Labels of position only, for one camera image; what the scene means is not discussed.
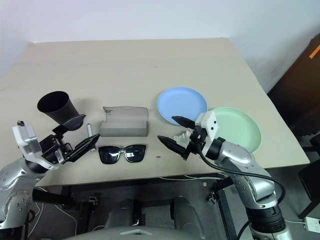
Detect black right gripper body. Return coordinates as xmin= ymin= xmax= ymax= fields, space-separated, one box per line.
xmin=181 ymin=124 xmax=208 ymax=161

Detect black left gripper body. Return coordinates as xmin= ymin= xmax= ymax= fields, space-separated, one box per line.
xmin=39 ymin=124 xmax=76 ymax=165

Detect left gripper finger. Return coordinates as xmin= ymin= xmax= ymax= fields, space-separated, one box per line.
xmin=61 ymin=113 xmax=88 ymax=132
xmin=66 ymin=133 xmax=101 ymax=163

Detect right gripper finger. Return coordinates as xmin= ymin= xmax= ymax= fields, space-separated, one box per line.
xmin=171 ymin=115 xmax=196 ymax=129
xmin=157 ymin=135 xmax=188 ymax=158

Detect white marker pen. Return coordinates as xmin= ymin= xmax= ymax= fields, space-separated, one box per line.
xmin=86 ymin=123 xmax=96 ymax=152

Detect crumpled white tissue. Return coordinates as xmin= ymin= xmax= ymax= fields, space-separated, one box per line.
xmin=173 ymin=130 xmax=192 ymax=149

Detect blue plate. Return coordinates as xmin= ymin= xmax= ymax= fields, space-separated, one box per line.
xmin=156 ymin=86 xmax=209 ymax=125

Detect black cup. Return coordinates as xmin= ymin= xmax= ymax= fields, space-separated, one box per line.
xmin=36 ymin=91 xmax=81 ymax=126

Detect black sunglasses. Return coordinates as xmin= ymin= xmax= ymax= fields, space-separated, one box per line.
xmin=98 ymin=143 xmax=148 ymax=165

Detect green plate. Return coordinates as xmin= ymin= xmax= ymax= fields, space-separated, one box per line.
xmin=206 ymin=106 xmax=262 ymax=154

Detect grey glasses case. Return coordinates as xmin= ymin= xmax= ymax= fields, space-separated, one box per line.
xmin=99 ymin=105 xmax=150 ymax=138

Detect dark grey rounded shape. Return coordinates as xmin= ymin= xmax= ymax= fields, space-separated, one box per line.
xmin=104 ymin=198 xmax=141 ymax=229
xmin=171 ymin=196 xmax=201 ymax=232

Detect grey robot torso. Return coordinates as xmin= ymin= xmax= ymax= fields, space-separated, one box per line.
xmin=74 ymin=224 xmax=210 ymax=240

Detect brown wooden cabinet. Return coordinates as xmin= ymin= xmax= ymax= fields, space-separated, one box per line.
xmin=266 ymin=34 xmax=320 ymax=137

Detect white power strip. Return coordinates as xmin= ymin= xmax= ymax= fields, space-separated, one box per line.
xmin=303 ymin=216 xmax=320 ymax=232

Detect orange tape strip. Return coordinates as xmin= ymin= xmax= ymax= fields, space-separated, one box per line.
xmin=308 ymin=44 xmax=320 ymax=60

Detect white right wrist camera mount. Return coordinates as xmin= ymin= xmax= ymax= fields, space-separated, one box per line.
xmin=194 ymin=110 xmax=220 ymax=153

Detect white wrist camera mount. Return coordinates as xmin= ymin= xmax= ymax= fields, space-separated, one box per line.
xmin=11 ymin=119 xmax=61 ymax=171
xmin=194 ymin=110 xmax=220 ymax=153

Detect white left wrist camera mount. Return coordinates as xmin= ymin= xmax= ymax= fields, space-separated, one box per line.
xmin=11 ymin=119 xmax=61 ymax=171

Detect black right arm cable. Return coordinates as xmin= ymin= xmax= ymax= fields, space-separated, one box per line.
xmin=197 ymin=147 xmax=286 ymax=240

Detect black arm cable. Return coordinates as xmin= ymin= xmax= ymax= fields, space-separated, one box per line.
xmin=197 ymin=147 xmax=286 ymax=240
xmin=24 ymin=209 xmax=36 ymax=238

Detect thin white cable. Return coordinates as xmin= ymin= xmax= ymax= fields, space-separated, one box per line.
xmin=159 ymin=174 xmax=226 ymax=181

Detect white floor cable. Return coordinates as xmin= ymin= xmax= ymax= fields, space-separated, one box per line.
xmin=34 ymin=199 xmax=78 ymax=237

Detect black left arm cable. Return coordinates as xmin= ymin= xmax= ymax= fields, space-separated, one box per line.
xmin=24 ymin=209 xmax=36 ymax=238

